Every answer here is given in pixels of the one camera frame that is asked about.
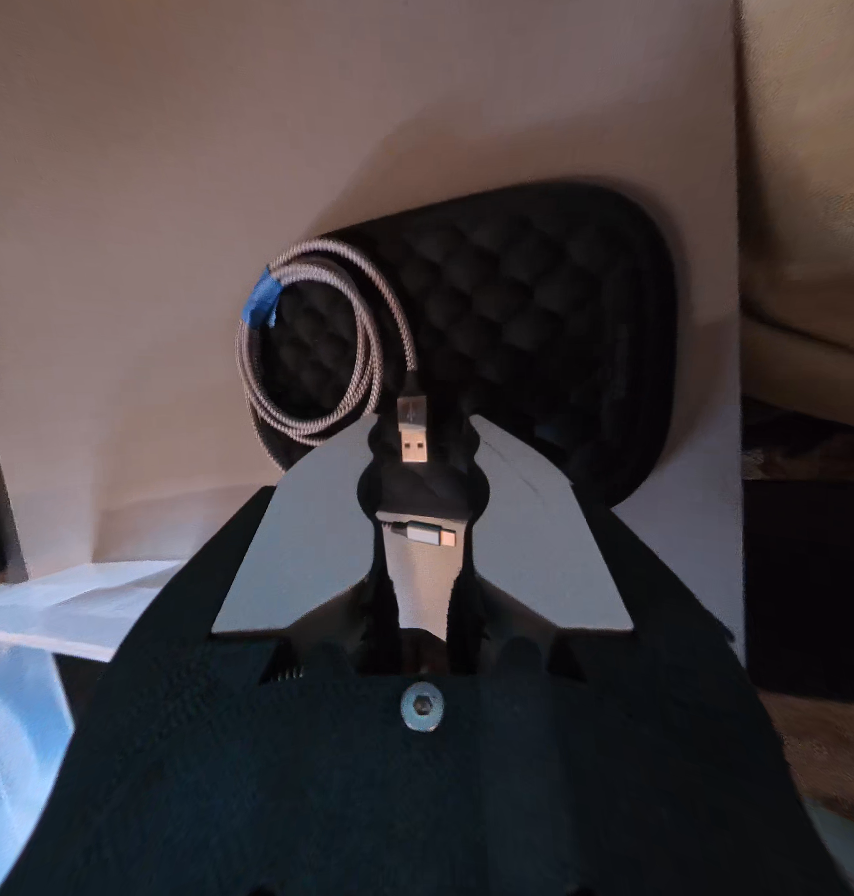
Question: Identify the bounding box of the dark box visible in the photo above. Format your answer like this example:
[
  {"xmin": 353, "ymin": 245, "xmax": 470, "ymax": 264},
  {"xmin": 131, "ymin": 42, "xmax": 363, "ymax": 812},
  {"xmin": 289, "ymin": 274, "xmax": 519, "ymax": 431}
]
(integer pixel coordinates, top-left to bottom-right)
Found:
[{"xmin": 742, "ymin": 476, "xmax": 854, "ymax": 704}]

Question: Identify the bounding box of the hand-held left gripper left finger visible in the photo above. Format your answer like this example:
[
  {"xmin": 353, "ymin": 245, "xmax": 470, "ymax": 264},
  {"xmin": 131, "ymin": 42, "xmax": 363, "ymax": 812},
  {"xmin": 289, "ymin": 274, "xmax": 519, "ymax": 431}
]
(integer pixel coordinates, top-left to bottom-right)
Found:
[{"xmin": 210, "ymin": 420, "xmax": 387, "ymax": 636}]

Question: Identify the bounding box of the braided usb cable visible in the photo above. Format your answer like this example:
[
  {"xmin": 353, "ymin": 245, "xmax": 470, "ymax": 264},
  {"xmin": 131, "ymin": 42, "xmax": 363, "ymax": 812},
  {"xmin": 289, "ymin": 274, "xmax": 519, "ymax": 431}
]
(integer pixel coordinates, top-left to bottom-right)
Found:
[{"xmin": 235, "ymin": 238, "xmax": 460, "ymax": 553}]

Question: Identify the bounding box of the black foam-lined case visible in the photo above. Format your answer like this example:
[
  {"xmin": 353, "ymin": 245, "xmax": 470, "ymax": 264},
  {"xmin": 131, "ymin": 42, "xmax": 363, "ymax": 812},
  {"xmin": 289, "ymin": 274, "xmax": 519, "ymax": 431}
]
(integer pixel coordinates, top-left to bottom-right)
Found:
[{"xmin": 250, "ymin": 181, "xmax": 681, "ymax": 506}]

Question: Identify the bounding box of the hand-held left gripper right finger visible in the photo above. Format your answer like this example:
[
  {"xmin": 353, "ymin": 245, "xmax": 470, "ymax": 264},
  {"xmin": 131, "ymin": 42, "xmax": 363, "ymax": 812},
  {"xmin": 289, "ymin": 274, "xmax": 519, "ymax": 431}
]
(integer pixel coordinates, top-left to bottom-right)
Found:
[{"xmin": 460, "ymin": 413, "xmax": 635, "ymax": 636}]

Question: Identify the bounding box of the white paper sheet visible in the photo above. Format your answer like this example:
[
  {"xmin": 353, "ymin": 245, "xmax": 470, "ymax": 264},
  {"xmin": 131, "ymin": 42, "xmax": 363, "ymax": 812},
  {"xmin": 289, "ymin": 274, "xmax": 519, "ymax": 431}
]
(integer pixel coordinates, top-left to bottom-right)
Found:
[{"xmin": 0, "ymin": 559, "xmax": 184, "ymax": 663}]

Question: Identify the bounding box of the beige cloth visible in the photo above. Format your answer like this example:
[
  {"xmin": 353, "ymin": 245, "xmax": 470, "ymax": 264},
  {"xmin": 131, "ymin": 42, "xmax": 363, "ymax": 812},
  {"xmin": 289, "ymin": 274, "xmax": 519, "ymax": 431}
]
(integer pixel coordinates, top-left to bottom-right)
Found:
[{"xmin": 738, "ymin": 0, "xmax": 854, "ymax": 428}]

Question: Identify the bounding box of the translucent blue plastic bag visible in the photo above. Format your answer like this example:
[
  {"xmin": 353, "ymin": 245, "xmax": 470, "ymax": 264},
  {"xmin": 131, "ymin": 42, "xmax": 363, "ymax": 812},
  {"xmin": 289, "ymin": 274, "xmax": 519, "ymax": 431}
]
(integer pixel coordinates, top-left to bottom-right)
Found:
[{"xmin": 0, "ymin": 633, "xmax": 78, "ymax": 896}]

